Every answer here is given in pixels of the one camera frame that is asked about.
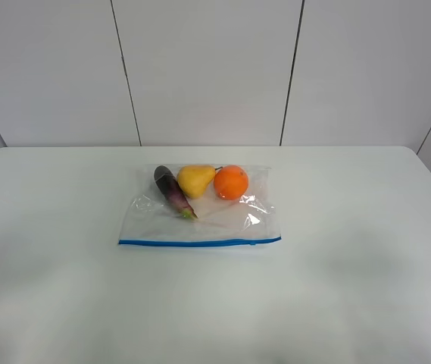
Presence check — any clear zip bag blue zipper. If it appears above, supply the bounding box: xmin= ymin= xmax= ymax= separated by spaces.
xmin=118 ymin=164 xmax=281 ymax=248

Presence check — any orange fruit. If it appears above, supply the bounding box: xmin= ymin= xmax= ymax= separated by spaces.
xmin=213 ymin=165 xmax=249 ymax=200

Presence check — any yellow pear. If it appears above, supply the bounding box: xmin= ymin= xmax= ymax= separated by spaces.
xmin=176 ymin=165 xmax=221 ymax=199

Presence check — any purple eggplant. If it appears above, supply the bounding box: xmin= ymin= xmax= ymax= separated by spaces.
xmin=154 ymin=165 xmax=198 ymax=219

